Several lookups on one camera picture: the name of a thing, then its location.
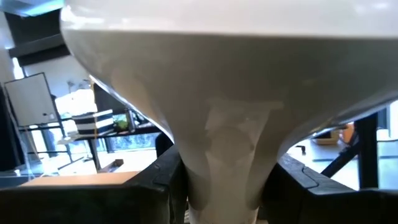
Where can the white board panel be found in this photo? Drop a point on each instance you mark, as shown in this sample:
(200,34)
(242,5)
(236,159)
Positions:
(31,99)

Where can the black white striped box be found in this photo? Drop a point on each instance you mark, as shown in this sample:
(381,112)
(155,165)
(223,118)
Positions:
(93,123)

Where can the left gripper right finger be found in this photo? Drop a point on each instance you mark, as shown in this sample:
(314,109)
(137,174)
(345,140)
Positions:
(326,205)

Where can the black metal stand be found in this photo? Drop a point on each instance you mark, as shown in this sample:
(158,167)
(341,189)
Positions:
(367,149)

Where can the beige wooden desk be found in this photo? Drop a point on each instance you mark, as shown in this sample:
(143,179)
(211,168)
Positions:
(81,179)

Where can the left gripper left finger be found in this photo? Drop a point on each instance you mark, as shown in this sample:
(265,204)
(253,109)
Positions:
(93,205)

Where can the dark computer monitor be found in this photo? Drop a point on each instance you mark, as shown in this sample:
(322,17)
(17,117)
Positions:
(9,140)

